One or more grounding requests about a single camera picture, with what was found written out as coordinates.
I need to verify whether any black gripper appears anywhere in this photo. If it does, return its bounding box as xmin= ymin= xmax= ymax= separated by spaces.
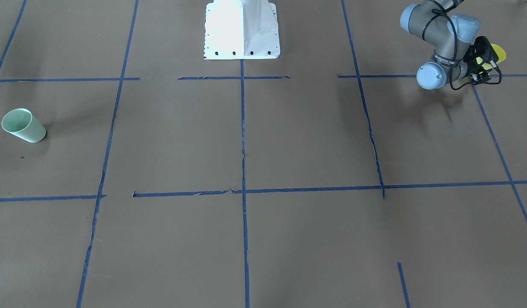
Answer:
xmin=463 ymin=36 xmax=491 ymax=85

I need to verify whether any yellow plastic cup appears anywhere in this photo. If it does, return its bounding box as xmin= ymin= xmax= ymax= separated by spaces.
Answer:
xmin=482 ymin=43 xmax=506 ymax=72

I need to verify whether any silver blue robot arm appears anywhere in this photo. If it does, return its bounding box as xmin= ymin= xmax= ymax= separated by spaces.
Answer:
xmin=400 ymin=0 xmax=499 ymax=90

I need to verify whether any light green plastic cup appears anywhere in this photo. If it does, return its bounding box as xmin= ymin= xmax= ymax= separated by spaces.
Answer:
xmin=1 ymin=108 xmax=47 ymax=143

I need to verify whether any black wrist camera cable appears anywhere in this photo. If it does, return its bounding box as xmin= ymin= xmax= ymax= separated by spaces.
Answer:
xmin=421 ymin=0 xmax=502 ymax=91

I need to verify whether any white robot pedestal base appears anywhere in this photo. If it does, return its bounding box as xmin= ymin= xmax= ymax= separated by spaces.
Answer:
xmin=203 ymin=0 xmax=281 ymax=60

